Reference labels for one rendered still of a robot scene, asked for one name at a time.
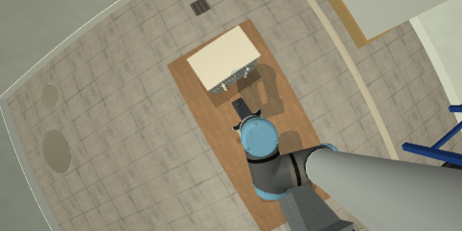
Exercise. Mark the grey chest of drawers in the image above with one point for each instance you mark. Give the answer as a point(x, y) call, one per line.
point(223, 57)

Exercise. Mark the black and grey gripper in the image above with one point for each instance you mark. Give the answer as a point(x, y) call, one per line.
point(237, 127)

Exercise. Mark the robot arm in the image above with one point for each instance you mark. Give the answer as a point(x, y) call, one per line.
point(383, 194)

